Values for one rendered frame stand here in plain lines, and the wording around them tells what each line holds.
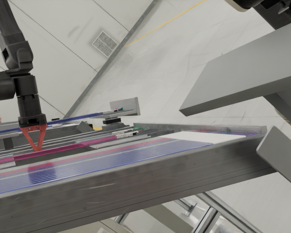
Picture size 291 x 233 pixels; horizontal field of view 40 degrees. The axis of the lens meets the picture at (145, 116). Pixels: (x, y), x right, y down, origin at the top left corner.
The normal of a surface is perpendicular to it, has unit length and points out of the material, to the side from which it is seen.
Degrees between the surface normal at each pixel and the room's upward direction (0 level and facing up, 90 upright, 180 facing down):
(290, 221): 0
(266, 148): 90
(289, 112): 90
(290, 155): 90
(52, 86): 90
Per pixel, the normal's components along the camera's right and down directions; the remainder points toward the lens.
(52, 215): 0.34, 0.00
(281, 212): -0.75, -0.61
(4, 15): 0.50, -0.16
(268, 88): -0.50, 0.78
